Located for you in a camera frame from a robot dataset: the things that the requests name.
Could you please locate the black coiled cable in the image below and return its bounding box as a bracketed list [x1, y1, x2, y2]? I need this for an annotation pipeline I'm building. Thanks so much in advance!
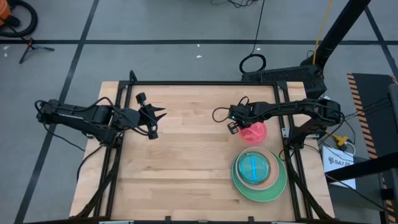
[238, 0, 267, 74]

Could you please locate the black perforated computer case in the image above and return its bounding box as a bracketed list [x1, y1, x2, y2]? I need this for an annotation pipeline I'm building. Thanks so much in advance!
[241, 64, 328, 102]

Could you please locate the pink plastic plate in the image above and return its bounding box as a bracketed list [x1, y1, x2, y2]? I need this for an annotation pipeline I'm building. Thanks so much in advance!
[235, 146, 280, 191]

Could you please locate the black hazard-striped mat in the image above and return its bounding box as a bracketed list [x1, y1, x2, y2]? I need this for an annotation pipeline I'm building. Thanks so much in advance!
[347, 73, 398, 224]

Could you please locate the black tripod stand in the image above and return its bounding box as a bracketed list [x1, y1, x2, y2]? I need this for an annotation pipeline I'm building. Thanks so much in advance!
[19, 37, 56, 65]

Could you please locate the small clear blue plate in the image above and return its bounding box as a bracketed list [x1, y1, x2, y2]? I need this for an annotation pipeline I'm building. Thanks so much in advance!
[238, 151, 272, 184]

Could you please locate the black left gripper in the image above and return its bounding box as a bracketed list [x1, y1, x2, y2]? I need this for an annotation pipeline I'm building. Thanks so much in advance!
[135, 91, 168, 140]

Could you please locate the black metal beam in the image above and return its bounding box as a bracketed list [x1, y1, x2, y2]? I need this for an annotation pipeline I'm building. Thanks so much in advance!
[325, 151, 398, 184]

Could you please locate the large light green plate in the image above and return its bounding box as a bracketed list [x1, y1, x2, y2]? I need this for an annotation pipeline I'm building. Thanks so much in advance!
[231, 148, 287, 203]

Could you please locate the black metal table frame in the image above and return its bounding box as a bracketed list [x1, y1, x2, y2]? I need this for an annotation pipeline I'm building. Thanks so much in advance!
[74, 70, 335, 224]

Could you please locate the black camera pole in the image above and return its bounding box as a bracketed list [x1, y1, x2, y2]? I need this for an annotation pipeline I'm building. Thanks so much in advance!
[300, 0, 373, 71]

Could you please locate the orange vacuum cleaner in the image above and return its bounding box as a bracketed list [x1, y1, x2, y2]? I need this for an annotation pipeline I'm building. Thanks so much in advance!
[0, 0, 12, 27]

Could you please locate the yellow plug connector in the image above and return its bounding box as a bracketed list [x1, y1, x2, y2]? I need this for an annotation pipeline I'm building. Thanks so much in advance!
[325, 129, 349, 147]

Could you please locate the black vacuum hose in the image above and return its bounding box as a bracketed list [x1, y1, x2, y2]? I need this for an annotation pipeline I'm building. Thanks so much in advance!
[0, 0, 39, 38]

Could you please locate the small clear red plate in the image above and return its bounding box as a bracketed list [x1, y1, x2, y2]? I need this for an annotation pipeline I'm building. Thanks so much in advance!
[238, 121, 269, 144]

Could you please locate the white printed paper sheet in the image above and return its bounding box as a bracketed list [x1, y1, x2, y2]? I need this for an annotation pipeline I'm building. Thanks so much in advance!
[322, 145, 358, 190]

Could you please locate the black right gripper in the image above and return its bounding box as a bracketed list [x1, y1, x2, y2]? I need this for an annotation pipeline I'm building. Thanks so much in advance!
[227, 104, 255, 135]

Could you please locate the yellow cable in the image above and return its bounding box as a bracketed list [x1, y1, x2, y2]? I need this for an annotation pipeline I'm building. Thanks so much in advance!
[312, 0, 334, 65]

